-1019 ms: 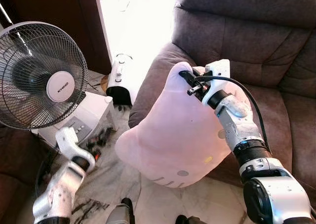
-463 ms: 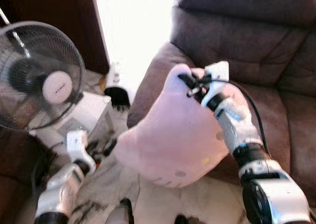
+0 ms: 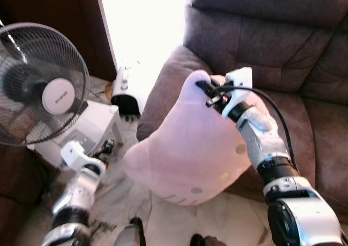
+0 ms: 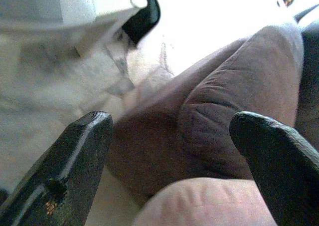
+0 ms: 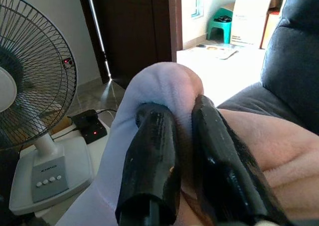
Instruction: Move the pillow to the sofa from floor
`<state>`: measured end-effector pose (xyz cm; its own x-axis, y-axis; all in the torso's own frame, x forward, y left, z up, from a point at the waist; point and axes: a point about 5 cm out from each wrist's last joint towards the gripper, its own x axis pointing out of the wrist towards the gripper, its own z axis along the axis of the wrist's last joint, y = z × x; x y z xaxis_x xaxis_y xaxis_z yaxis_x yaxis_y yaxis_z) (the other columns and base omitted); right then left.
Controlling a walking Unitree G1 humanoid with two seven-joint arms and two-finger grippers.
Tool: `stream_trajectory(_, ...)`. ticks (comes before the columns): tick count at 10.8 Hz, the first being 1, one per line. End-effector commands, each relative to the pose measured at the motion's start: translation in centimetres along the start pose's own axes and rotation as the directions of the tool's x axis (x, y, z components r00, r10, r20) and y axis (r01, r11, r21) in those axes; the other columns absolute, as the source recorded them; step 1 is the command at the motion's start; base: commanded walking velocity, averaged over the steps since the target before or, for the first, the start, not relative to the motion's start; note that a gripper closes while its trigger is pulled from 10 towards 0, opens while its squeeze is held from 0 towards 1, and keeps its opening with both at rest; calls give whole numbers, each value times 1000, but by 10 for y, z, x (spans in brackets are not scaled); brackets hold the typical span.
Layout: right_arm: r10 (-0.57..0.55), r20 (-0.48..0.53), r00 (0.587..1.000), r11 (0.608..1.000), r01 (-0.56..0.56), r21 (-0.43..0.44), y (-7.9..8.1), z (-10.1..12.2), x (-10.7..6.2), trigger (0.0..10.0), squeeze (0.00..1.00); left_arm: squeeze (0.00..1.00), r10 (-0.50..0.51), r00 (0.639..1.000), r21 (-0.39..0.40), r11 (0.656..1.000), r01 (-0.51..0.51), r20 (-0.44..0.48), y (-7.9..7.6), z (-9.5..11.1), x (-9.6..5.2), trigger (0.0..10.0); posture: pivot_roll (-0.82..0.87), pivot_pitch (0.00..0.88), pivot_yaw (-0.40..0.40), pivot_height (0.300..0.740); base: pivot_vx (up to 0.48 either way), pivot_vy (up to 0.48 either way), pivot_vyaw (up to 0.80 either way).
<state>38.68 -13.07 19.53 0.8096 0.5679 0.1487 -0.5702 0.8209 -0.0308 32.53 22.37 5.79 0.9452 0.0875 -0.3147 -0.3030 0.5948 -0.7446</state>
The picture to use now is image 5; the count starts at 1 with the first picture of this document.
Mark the green plastic stool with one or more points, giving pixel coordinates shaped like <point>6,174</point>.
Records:
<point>221,24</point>

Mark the blue framed window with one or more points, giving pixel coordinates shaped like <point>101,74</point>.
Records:
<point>198,4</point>

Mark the printed paper sheet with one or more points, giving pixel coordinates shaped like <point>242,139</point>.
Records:
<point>219,50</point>

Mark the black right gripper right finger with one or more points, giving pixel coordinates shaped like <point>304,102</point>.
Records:
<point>219,166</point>

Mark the pink cat face pillow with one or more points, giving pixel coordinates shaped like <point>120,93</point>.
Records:
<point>286,148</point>

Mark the dark grey fabric sofa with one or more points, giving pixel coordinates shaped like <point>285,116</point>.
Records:
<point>294,73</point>

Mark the white paper bag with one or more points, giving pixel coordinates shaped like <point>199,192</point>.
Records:
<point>249,19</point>

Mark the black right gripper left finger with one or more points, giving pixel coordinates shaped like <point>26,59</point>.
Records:
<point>152,161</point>

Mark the dark brown wooden door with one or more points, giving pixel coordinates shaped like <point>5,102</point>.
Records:
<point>137,24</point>

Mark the black adapter with red light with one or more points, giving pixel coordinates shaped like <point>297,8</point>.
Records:
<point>92,130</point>

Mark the white table fan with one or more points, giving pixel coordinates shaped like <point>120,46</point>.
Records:
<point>49,171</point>

